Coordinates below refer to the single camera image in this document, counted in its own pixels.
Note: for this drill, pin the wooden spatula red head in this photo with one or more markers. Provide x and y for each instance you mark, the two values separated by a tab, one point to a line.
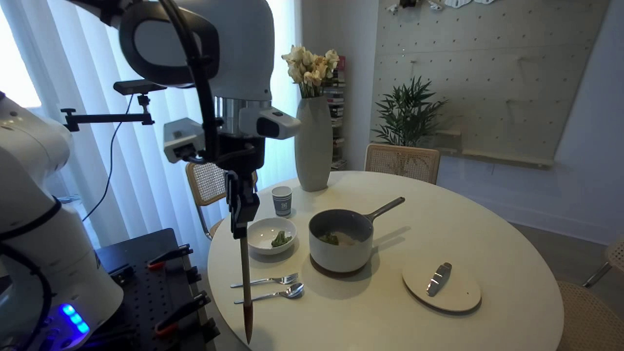
245	292

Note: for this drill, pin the silver fork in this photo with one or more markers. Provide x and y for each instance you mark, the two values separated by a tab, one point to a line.
263	281

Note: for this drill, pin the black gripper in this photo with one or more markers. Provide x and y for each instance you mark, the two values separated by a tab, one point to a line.
242	195

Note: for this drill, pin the black clamp orange grip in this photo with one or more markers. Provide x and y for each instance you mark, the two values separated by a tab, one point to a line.
169	255
181	312

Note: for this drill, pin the narrow shelf with items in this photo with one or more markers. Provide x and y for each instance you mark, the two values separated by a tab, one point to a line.
337	123

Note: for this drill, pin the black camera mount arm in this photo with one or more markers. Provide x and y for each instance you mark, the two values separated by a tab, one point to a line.
103	119

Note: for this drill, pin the white ribbed tall vase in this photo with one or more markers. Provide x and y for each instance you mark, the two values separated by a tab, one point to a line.
312	148

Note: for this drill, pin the black perforated robot cart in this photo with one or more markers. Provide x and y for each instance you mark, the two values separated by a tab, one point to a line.
152	285

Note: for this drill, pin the rice and greens filling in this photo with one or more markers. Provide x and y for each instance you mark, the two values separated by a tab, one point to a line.
341	238

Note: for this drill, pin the beige wall pegboard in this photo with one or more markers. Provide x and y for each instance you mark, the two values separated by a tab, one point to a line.
487	78

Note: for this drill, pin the wooden pegboard shelf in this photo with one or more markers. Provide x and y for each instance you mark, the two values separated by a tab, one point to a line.
507	158

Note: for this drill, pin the green broccoli piece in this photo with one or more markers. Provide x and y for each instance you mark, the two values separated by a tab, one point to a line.
281	238

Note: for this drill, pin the white ceramic bowl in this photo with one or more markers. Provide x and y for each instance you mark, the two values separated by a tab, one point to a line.
263	234

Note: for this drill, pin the round cork trivet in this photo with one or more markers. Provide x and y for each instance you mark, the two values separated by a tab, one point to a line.
341	273

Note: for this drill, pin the white round pot lid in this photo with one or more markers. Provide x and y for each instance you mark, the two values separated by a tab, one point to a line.
440	285

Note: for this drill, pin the blue white paper cup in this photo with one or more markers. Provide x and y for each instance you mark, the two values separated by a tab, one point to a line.
281	203

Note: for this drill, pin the silver spoon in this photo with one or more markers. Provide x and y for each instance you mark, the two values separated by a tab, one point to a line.
269	294

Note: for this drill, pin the green potted plant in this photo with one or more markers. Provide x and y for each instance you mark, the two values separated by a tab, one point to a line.
405	109

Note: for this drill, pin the white sheer curtain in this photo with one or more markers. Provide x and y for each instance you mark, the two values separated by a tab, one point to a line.
128	175

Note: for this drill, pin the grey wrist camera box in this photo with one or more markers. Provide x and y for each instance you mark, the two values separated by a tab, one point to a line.
183	136

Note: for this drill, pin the wicker back chair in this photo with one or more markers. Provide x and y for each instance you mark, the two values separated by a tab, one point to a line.
206	187
401	162

